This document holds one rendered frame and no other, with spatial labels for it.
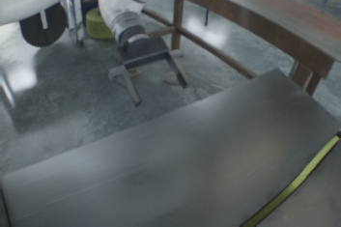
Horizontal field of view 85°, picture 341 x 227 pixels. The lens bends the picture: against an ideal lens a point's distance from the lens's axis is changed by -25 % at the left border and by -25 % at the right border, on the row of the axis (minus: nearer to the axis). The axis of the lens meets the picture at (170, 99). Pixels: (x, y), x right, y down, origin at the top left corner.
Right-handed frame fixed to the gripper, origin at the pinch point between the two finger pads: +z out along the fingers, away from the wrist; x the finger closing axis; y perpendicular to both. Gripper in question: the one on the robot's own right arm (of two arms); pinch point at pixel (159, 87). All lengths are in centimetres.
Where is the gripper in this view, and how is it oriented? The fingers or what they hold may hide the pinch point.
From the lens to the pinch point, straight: 58.0
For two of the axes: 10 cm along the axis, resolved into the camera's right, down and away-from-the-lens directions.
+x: 8.5, -3.2, 4.2
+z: 4.6, 8.4, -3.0
